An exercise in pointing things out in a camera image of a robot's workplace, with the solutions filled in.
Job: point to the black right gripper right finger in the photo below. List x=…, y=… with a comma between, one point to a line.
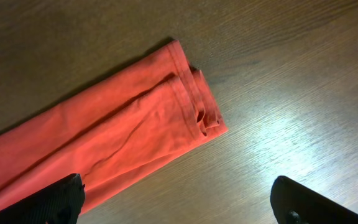
x=292, y=202

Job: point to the orange t-shirt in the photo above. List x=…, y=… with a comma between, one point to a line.
x=114, y=133

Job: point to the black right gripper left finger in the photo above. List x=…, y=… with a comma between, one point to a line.
x=59, y=203

